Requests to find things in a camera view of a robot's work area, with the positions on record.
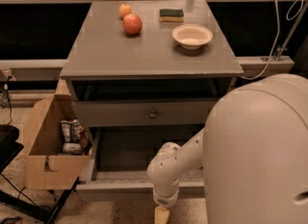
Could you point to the red apple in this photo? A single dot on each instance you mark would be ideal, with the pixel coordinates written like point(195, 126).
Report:
point(132, 24)

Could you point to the green yellow sponge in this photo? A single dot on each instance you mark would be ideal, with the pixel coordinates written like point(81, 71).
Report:
point(171, 15)

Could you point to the grey drawer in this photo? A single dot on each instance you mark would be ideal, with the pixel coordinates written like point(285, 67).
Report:
point(122, 186)
point(142, 113)

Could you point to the grey drawer cabinet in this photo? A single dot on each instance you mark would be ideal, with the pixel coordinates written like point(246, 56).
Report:
point(142, 91)

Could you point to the brown cardboard box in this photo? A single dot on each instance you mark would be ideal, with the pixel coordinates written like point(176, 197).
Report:
point(43, 140)

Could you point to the small orange fruit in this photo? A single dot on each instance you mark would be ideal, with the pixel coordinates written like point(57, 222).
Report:
point(124, 9)

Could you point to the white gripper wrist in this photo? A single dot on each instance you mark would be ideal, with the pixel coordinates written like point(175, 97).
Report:
point(165, 199)

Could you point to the grey top drawer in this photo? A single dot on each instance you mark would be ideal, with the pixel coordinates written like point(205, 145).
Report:
point(142, 113)

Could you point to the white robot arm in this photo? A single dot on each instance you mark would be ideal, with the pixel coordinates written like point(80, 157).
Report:
point(253, 151)

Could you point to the white paper bowl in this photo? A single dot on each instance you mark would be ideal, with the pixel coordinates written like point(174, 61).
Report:
point(192, 36)

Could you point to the snack packets in box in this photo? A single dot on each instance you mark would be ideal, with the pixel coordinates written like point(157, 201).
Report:
point(75, 138)

